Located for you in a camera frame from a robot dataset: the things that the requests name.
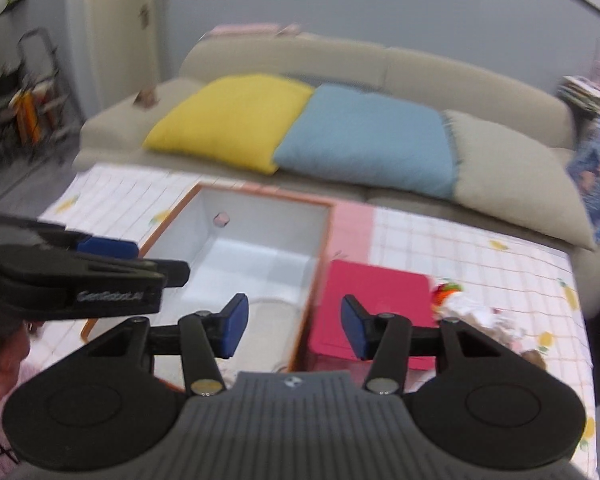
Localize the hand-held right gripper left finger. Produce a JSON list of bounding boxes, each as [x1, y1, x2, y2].
[[82, 294, 249, 397]]

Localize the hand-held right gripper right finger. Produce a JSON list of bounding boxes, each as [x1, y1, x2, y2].
[[341, 294, 521, 397]]

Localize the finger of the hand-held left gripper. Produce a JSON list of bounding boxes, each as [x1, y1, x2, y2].
[[0, 212, 140, 262]]

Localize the orange knitted toy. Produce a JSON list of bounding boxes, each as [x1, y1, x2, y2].
[[431, 281, 467, 311]]

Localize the white storage box orange rim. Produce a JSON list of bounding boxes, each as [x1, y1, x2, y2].
[[80, 183, 337, 371]]

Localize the silver foil snack packet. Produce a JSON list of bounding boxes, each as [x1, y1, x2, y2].
[[447, 296, 518, 346]]

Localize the person's left hand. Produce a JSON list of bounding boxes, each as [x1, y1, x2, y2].
[[0, 321, 32, 404]]

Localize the red box lid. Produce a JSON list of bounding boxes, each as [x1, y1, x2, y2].
[[307, 259, 438, 372]]

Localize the checked lemon print tablecloth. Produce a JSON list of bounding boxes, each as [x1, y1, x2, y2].
[[0, 162, 598, 480]]

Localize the folding metal cart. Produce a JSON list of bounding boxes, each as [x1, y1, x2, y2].
[[15, 27, 68, 143]]

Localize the yellow pillow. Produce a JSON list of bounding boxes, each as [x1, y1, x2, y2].
[[142, 74, 315, 176]]

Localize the light blue pillow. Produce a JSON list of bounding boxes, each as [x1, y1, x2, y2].
[[272, 84, 461, 200]]

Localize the beige pillow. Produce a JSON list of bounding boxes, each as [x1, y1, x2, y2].
[[442, 110, 598, 252]]

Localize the pink cloth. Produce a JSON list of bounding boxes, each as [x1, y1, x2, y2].
[[200, 22, 301, 39]]

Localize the beige sofa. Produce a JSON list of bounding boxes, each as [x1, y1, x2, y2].
[[72, 34, 600, 321]]

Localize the blue patterned bag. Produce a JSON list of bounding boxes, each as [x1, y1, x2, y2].
[[565, 120, 600, 246]]

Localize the stack of books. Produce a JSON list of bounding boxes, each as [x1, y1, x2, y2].
[[557, 74, 600, 128]]

